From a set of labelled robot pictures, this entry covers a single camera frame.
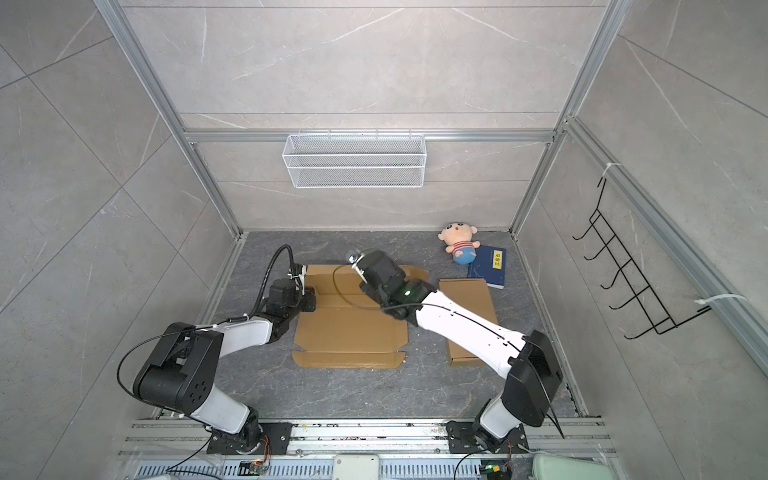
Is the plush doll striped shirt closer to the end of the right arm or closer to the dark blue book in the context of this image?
the dark blue book

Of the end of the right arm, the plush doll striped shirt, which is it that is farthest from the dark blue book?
the end of the right arm

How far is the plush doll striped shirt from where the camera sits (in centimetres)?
108
